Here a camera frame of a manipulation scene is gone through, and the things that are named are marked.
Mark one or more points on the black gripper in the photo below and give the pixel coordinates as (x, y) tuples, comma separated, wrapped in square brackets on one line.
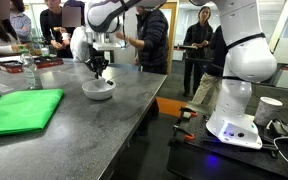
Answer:
[(96, 62)]

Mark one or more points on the black and white marker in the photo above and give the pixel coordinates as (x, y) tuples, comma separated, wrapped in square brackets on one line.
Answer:
[(109, 82)]

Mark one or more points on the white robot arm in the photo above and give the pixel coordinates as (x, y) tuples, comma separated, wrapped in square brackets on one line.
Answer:
[(248, 59)]

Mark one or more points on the white ceramic bowl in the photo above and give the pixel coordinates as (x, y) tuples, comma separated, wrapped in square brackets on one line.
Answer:
[(98, 89)]

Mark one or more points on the person in grey sweater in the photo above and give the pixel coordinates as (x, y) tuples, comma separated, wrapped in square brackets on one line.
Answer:
[(78, 40)]

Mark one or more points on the person in black jacket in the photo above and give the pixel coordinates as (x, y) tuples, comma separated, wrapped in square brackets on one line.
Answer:
[(151, 41)]

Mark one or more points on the clear plastic water bottle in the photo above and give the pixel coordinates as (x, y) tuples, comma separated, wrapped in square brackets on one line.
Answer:
[(29, 68)]

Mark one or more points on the person in black top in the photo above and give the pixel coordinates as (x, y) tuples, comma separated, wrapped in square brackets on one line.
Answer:
[(51, 27)]

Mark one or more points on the person in blue shirt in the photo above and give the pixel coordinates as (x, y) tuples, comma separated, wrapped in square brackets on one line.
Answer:
[(20, 22)]

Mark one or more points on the green folded cloth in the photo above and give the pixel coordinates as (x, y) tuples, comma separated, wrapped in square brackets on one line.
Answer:
[(27, 111)]

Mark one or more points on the red tray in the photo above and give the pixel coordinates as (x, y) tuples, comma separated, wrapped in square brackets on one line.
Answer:
[(15, 66)]

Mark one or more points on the orange black clamp upper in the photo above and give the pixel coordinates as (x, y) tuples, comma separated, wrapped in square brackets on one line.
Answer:
[(188, 113)]

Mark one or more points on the orange black clamp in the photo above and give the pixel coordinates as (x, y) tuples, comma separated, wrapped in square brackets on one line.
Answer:
[(187, 136), (188, 113)]

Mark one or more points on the standing person in dark clothes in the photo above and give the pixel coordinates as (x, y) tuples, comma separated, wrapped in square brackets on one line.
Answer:
[(199, 36)]

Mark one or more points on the orange black clamp lower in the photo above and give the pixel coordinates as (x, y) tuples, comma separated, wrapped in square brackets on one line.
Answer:
[(187, 136)]

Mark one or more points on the black perforated mounting board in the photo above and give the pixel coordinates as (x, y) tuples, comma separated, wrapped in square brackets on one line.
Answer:
[(185, 157)]

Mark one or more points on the white paper cup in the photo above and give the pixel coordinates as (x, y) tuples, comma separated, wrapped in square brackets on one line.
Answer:
[(266, 110)]

